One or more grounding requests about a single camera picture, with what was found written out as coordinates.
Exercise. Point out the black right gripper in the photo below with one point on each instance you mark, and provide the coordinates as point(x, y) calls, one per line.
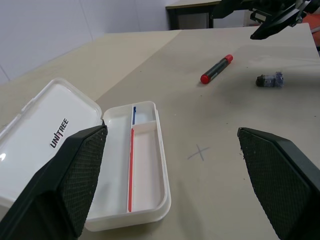
point(275, 6)

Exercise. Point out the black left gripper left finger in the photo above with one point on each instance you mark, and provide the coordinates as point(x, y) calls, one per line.
point(62, 180)

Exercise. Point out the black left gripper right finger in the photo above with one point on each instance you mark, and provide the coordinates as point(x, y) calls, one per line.
point(280, 180)

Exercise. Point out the white Unitree pencil case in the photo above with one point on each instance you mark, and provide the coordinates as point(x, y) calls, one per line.
point(145, 170)

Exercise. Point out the dark desk with beige top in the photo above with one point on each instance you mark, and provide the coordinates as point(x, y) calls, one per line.
point(190, 15)

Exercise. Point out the orange object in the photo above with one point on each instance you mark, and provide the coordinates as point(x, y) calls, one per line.
point(312, 22)

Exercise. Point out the red and black marker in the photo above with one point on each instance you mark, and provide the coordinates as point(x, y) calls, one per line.
point(216, 69)

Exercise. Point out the dark blue worn eraser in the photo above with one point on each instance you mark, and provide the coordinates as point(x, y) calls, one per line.
point(270, 80)

